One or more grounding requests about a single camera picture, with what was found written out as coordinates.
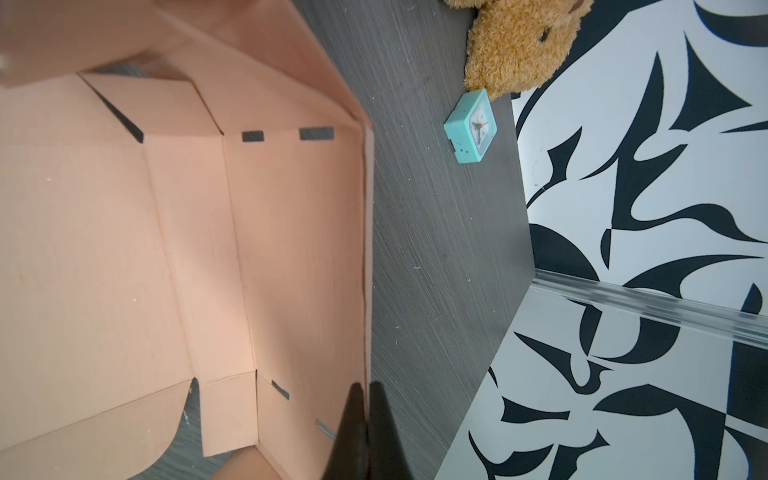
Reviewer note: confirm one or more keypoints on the salmon cardboard box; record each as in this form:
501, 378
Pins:
186, 199

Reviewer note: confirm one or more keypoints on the brown teddy bear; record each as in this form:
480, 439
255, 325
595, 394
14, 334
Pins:
517, 45

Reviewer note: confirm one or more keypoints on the small teal alarm clock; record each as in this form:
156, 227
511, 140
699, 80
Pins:
471, 127

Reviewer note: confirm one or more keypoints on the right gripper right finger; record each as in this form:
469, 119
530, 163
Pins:
386, 456

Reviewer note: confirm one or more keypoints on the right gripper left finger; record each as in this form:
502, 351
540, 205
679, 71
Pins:
348, 458

